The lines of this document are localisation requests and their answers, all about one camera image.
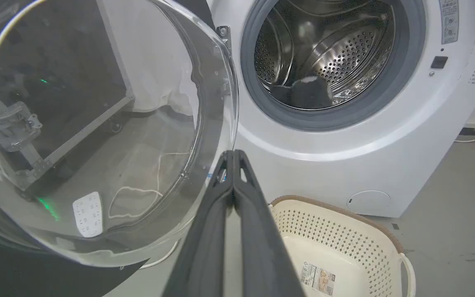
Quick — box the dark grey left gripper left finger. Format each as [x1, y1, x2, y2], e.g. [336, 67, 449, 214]
[162, 150, 235, 297]

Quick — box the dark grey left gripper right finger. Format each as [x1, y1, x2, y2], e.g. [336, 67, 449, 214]
[233, 149, 306, 297]

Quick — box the round glass washing machine door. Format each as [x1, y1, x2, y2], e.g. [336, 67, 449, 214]
[0, 0, 240, 297]

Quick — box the white front-load washing machine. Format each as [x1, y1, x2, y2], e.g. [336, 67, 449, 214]
[207, 0, 475, 218]

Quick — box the cream perforated laundry basket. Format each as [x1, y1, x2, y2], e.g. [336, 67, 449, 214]
[269, 195, 416, 297]

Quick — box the dark garment in drum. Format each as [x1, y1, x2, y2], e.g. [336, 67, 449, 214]
[270, 76, 334, 110]

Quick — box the white cloth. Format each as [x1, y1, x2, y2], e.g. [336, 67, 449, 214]
[97, 0, 205, 117]

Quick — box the black flight case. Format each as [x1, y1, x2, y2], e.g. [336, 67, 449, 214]
[0, 0, 135, 194]

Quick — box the white power cable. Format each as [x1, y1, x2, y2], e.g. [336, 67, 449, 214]
[108, 151, 192, 270]

